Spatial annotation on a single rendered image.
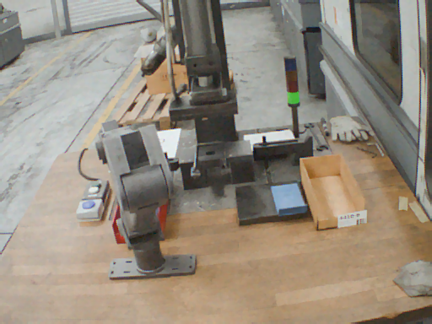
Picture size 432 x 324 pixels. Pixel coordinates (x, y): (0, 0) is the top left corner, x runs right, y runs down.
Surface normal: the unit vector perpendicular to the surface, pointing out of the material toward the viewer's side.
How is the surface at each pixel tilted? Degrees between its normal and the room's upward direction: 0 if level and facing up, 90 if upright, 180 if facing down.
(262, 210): 0
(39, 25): 90
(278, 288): 0
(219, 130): 90
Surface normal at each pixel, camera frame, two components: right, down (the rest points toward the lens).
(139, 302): -0.12, -0.89
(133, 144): 0.30, 0.09
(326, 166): 0.01, 0.44
